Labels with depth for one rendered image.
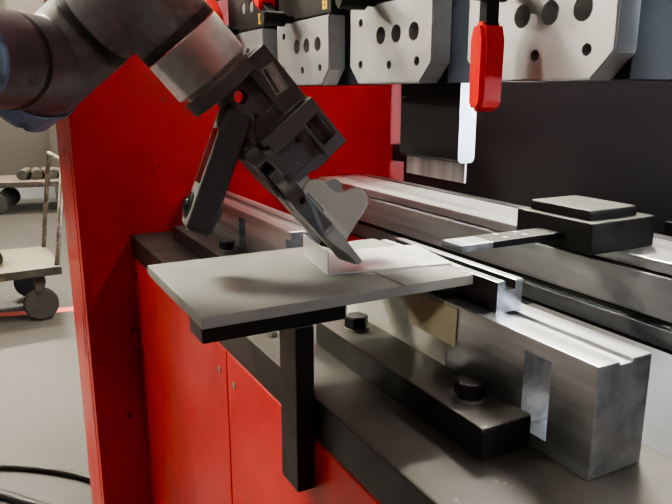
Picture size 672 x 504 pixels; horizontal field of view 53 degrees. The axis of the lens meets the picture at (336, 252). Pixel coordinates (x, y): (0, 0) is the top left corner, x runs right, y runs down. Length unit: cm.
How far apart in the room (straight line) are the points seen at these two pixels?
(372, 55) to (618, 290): 40
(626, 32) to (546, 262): 49
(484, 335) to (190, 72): 34
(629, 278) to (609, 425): 31
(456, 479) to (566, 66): 32
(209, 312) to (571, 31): 33
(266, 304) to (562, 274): 48
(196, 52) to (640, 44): 34
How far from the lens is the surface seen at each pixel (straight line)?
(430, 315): 68
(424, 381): 64
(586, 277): 89
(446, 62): 65
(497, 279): 63
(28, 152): 820
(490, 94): 53
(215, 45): 59
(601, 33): 50
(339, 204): 62
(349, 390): 69
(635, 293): 84
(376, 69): 71
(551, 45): 52
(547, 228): 85
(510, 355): 60
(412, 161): 74
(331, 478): 68
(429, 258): 69
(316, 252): 65
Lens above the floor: 117
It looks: 14 degrees down
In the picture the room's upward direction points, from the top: straight up
